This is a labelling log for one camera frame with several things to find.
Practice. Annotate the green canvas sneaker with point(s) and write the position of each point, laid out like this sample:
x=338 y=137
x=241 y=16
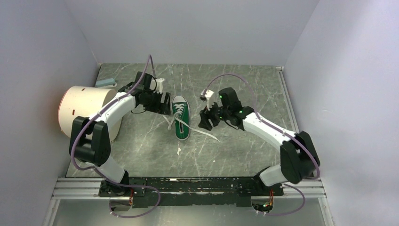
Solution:
x=181 y=131

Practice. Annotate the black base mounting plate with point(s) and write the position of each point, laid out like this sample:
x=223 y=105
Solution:
x=189 y=191

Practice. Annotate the cream cylindrical container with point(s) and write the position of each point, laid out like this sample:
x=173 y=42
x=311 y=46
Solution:
x=81 y=101

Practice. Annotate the small light blue block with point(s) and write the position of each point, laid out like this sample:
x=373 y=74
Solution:
x=106 y=83

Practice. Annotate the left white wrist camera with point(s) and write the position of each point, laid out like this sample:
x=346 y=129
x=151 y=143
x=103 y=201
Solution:
x=159 y=85

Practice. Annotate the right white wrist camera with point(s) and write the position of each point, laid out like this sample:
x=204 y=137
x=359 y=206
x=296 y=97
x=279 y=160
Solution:
x=208 y=96

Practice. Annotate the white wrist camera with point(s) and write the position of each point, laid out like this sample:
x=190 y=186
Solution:
x=159 y=85
x=208 y=96

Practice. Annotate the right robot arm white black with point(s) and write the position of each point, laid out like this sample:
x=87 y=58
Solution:
x=298 y=157

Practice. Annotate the aluminium frame rail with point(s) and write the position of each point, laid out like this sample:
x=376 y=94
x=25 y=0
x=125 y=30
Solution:
x=142 y=144

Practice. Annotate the white shoelace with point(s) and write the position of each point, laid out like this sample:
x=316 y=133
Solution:
x=177 y=116

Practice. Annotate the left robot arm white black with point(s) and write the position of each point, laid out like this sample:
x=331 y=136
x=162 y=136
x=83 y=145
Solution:
x=90 y=140

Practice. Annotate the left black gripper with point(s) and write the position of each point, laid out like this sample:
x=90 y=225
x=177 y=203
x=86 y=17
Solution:
x=158 y=107

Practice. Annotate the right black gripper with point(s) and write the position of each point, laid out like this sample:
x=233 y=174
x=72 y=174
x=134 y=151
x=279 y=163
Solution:
x=205 y=114

